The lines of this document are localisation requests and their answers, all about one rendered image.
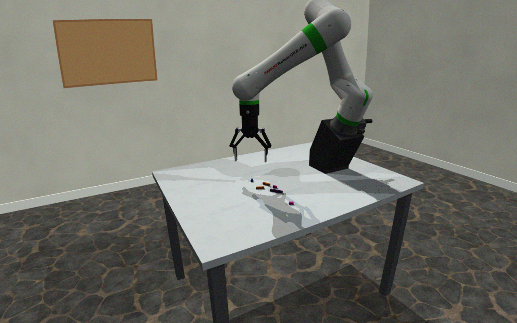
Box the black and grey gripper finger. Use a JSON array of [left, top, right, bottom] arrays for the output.
[[229, 127, 248, 162], [251, 128, 272, 162]]

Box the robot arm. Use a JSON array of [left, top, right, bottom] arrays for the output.
[[232, 0, 373, 137]]

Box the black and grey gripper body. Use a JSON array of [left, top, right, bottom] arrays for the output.
[[241, 116, 259, 138]]

